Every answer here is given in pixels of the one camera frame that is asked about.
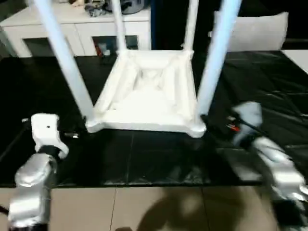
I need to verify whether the white plastic table leg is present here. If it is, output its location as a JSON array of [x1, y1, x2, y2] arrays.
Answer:
[[183, 0, 200, 53], [33, 0, 96, 120], [110, 0, 129, 57], [196, 0, 242, 118]]

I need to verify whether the white plastic table top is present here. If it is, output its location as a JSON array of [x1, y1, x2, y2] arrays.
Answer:
[[86, 48, 207, 138]]

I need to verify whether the white flat board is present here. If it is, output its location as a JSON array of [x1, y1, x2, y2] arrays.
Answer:
[[282, 50, 308, 75]]

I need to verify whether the grey pillow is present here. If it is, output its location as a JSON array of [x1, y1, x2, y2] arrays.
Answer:
[[209, 11, 289, 52]]

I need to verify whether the black cabinet with yellow label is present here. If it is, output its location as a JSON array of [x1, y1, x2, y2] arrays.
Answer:
[[150, 0, 222, 52]]

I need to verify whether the colourful clutter bundle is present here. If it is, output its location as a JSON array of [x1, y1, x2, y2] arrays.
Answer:
[[72, 0, 112, 17]]

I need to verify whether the white sideboard cabinet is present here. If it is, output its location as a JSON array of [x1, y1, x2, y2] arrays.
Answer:
[[0, 4, 154, 57]]

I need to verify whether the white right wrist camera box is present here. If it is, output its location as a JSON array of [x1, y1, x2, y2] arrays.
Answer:
[[232, 102, 263, 145]]

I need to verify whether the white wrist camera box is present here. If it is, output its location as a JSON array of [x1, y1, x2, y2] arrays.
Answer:
[[30, 114, 70, 159], [232, 102, 263, 145]]

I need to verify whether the grey bag with black strap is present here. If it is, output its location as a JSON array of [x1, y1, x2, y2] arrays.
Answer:
[[118, 0, 152, 14]]

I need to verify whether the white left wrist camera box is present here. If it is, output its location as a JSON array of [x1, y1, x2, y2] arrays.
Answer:
[[30, 114, 70, 159]]

